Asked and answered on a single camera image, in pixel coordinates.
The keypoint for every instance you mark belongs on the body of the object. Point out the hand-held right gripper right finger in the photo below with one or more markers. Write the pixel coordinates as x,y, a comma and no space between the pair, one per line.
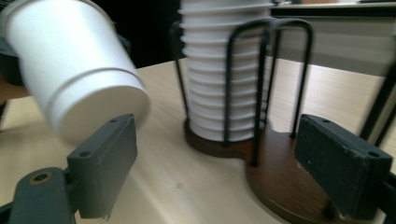
339,165

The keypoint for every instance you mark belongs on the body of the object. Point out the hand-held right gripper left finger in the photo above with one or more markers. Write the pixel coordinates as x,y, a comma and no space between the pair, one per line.
102,161

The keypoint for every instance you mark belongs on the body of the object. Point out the single white paper cup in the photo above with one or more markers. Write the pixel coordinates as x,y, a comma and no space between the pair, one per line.
77,62

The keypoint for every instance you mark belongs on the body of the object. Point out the stack of white paper cups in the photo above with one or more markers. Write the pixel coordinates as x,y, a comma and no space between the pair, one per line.
208,77

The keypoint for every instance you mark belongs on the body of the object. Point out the black metal stand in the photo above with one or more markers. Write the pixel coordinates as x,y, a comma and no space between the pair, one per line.
378,102

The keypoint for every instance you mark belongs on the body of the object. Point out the dark background desk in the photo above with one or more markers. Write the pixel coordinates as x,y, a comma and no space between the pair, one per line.
330,11

